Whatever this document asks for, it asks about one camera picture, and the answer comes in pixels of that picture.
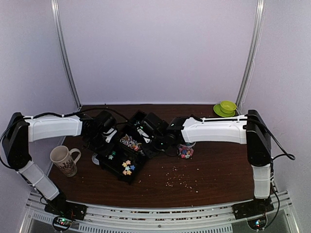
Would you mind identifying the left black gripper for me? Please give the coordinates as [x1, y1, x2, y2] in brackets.
[86, 132, 116, 158]

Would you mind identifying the black three-compartment candy tray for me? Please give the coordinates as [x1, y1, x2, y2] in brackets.
[94, 111, 168, 184]

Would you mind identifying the clear plastic cup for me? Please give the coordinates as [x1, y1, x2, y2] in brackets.
[177, 142, 196, 159]

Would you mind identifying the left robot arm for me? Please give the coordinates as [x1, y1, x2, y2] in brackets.
[0, 111, 117, 216]

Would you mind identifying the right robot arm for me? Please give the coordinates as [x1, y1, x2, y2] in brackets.
[136, 110, 272, 215]

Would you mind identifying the clear plastic lid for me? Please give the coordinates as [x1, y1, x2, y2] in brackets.
[92, 155, 99, 165]

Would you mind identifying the cream floral mug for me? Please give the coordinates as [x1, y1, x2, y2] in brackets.
[50, 146, 81, 177]

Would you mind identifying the green saucer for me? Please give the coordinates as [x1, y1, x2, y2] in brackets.
[213, 104, 235, 117]

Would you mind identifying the green bowl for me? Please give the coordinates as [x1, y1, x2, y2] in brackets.
[220, 100, 237, 114]

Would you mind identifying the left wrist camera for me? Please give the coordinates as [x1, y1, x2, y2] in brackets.
[103, 128, 118, 143]

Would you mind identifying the right aluminium frame post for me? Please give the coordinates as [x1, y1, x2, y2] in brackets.
[236, 0, 265, 113]

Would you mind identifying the aluminium frame post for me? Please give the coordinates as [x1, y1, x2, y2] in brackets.
[236, 0, 265, 113]
[51, 0, 82, 109]

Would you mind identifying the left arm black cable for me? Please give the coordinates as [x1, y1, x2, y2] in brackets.
[0, 108, 132, 170]

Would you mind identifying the left aluminium frame post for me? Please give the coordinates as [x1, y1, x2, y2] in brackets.
[51, 0, 82, 109]

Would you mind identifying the front aluminium rail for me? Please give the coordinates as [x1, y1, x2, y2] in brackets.
[17, 192, 301, 233]

